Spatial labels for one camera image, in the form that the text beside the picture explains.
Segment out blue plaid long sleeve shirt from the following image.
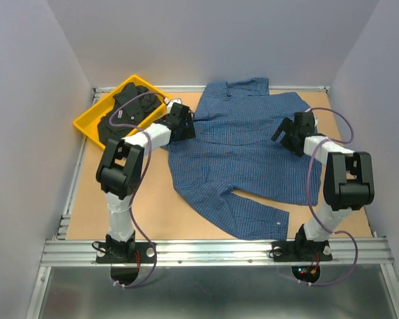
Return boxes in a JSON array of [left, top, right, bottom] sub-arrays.
[[167, 78, 322, 241]]

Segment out yellow plastic bin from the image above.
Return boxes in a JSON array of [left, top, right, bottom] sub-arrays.
[[73, 74, 171, 150]]

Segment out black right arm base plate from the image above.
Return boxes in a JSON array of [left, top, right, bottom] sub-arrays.
[[271, 241, 333, 263]]

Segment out aluminium back rail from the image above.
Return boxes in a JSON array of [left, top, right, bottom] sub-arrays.
[[93, 86, 330, 93]]

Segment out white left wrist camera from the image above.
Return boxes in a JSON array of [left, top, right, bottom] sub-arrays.
[[166, 98, 182, 108]]

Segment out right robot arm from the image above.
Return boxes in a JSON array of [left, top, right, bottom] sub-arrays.
[[269, 110, 374, 263]]

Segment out aluminium front rail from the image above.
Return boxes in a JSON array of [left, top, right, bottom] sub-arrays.
[[40, 237, 394, 267]]

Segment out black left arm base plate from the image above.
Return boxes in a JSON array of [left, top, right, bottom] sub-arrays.
[[92, 241, 156, 265]]

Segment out black striped shirt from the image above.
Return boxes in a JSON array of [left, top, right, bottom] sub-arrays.
[[97, 82, 162, 145]]

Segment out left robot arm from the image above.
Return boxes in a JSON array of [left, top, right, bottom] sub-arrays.
[[92, 99, 196, 264]]

